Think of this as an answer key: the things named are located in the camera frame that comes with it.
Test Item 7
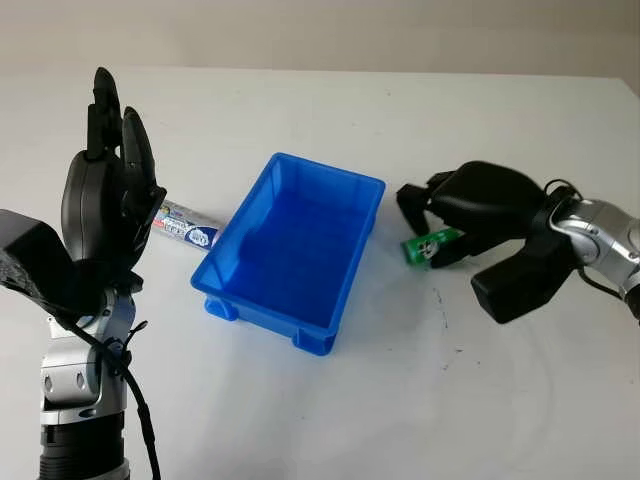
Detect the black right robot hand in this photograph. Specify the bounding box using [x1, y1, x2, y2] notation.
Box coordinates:
[396, 160, 551, 271]

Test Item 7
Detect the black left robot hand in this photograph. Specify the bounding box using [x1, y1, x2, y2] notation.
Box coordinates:
[59, 66, 168, 292]

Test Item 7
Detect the green rectangular carton box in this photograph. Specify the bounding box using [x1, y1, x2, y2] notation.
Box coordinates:
[401, 227, 464, 270]

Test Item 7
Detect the blue plastic tray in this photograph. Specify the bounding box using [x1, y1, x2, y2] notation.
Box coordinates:
[188, 151, 387, 359]

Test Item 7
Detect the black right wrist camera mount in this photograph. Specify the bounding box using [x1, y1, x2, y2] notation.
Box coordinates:
[470, 232, 584, 325]

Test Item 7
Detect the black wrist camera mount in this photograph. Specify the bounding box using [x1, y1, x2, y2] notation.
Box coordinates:
[0, 208, 114, 321]
[470, 232, 584, 325]

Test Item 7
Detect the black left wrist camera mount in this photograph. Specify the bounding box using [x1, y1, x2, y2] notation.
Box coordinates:
[0, 208, 114, 321]

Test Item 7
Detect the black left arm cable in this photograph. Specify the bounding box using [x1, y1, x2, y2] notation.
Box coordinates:
[44, 299, 164, 480]

